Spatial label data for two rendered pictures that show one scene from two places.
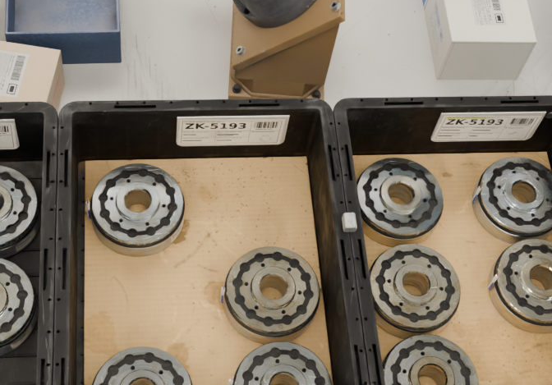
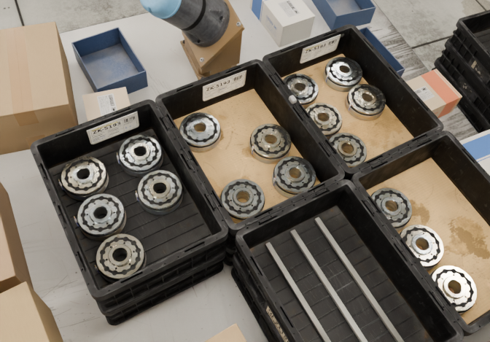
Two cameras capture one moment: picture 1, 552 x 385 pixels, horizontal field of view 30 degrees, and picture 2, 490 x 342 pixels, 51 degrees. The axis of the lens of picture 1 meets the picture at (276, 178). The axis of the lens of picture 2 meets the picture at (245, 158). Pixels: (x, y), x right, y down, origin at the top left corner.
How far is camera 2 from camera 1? 36 cm
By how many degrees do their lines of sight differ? 11
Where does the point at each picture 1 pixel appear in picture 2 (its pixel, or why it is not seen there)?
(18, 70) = (111, 100)
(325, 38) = (237, 40)
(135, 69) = (155, 87)
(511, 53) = (306, 25)
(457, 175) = (314, 74)
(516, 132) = (330, 48)
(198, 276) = (236, 149)
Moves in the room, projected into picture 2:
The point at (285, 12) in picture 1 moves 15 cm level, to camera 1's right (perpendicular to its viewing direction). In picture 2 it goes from (217, 35) to (267, 28)
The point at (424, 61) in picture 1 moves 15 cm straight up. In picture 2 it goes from (270, 41) to (276, 6)
